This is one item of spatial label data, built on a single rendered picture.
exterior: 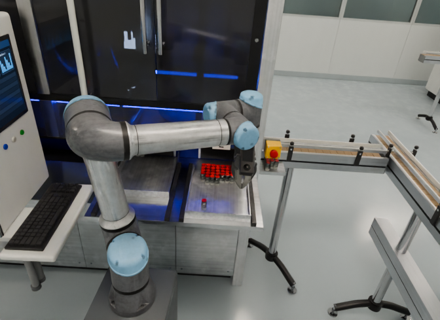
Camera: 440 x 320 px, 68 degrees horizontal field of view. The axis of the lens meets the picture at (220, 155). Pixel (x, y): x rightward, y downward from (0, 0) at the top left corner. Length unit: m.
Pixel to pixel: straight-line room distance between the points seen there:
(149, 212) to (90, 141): 0.63
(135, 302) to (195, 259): 0.97
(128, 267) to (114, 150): 0.38
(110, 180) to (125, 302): 0.39
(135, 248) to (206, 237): 0.93
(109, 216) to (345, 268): 1.83
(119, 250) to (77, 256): 1.20
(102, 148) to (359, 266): 2.12
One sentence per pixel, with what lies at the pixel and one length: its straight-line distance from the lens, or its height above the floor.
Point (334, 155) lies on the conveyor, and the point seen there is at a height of 0.93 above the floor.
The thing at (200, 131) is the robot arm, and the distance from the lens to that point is 0.85.
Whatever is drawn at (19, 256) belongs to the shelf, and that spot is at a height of 0.80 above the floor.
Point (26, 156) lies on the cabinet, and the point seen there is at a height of 1.00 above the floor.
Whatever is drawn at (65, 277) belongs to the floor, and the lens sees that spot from 2.39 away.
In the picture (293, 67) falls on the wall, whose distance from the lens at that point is 6.31.
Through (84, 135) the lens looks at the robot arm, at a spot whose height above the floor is 1.41.
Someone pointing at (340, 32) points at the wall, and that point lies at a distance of 6.36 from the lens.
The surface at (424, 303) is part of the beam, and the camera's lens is 1.79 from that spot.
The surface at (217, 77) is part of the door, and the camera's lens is 1.43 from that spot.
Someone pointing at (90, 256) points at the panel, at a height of 0.19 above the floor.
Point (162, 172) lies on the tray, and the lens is 1.58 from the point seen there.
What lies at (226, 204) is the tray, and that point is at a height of 0.88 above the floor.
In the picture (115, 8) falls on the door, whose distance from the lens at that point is 1.44.
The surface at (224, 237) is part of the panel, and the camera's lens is 1.92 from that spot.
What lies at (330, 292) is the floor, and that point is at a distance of 2.36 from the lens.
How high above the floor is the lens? 1.77
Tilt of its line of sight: 31 degrees down
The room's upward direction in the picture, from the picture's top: 4 degrees clockwise
